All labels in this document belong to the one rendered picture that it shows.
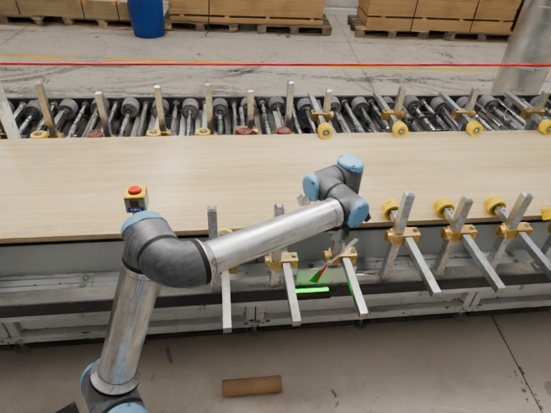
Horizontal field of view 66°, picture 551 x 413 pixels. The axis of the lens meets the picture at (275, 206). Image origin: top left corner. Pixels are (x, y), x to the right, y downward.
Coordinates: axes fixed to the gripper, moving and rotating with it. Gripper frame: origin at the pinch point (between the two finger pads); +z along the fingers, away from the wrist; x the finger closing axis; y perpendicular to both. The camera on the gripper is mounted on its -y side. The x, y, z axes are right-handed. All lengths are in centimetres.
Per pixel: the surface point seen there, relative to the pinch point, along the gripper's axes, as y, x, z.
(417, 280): -41, -4, 31
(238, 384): 41, 4, 93
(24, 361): 153, -24, 101
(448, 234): -47.5, -5.8, 5.0
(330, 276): 0.0, -5.4, 26.3
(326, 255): 2.7, -6.5, 14.3
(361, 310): -4.3, 21.6, 14.9
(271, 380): 24, 3, 93
